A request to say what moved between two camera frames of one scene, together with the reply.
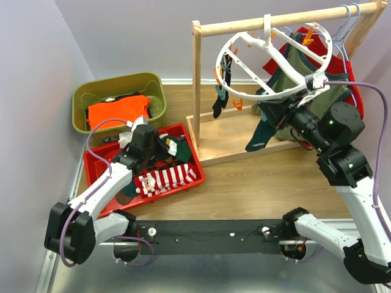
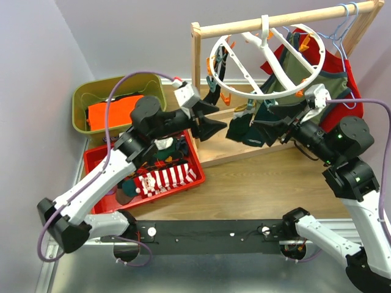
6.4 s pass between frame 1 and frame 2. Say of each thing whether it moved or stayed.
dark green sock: moved
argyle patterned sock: stayed
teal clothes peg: moved
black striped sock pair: moved
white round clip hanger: moved
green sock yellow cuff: moved
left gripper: moved
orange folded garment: stayed
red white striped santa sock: stayed
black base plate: stayed
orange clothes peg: moved
